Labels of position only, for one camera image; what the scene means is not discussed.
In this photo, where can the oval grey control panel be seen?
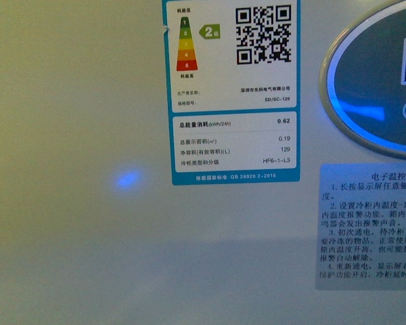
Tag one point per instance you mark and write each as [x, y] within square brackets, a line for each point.
[362, 80]

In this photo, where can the white blue chest freezer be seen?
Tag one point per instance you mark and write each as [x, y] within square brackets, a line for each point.
[92, 230]

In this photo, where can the China energy label sticker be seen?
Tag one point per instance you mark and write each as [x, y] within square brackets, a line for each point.
[233, 91]

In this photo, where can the silver instruction sticker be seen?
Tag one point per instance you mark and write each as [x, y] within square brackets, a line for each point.
[361, 228]

